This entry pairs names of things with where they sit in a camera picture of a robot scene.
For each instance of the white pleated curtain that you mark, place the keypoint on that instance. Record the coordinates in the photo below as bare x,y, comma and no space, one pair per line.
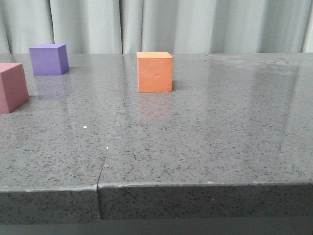
176,26

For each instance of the pink foam cube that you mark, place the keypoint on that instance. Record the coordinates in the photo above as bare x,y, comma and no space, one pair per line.
13,88

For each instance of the orange foam cube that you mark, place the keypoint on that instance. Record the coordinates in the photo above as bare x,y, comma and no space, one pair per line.
154,71

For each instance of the purple foam cube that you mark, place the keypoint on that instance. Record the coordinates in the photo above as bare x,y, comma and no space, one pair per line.
49,59

